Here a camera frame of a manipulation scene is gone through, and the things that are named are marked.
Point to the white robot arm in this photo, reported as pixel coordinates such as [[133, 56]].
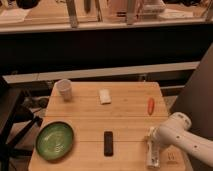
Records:
[[175, 131]]

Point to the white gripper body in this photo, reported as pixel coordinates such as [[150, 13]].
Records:
[[153, 148]]

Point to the white plastic bottle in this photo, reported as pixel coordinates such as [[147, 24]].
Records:
[[153, 163]]

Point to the orange carrot toy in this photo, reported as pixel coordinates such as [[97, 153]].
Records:
[[151, 104]]

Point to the green ceramic bowl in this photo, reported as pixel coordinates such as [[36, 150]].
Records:
[[54, 140]]

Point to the black rectangular remote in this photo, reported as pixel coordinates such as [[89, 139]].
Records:
[[108, 143]]

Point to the white paper cup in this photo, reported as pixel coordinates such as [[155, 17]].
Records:
[[64, 88]]

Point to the black chair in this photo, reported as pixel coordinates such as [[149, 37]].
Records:
[[12, 111]]

